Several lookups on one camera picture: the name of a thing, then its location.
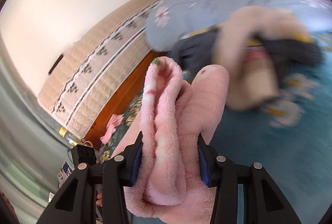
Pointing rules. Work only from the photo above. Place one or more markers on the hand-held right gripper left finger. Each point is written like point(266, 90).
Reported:
point(137, 161)

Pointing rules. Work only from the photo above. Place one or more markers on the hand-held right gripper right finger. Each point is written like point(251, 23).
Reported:
point(203, 161)

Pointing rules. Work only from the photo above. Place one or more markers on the pink floral fleece garment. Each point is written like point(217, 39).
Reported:
point(168, 135)

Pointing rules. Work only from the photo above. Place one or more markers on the pink zigzag cloth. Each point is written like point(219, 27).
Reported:
point(114, 125)

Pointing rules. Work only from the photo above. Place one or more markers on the black box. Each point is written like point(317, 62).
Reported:
point(83, 155)

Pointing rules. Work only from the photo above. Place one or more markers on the teal floral blanket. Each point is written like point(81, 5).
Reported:
point(259, 148)

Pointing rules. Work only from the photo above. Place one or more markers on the beige quilted headboard cover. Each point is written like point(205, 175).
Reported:
point(103, 58)

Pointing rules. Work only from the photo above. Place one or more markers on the beige fleece garment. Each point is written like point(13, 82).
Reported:
point(249, 45)

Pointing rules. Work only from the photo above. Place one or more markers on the dark grey garment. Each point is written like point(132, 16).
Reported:
point(293, 50)

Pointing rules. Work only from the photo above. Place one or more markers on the blue-grey daisy pillow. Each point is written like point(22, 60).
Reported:
point(181, 16)

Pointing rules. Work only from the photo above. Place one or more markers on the wooden bed frame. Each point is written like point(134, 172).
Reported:
point(122, 89)

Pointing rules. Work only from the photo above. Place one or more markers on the black wall socket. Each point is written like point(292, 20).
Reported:
point(55, 63)

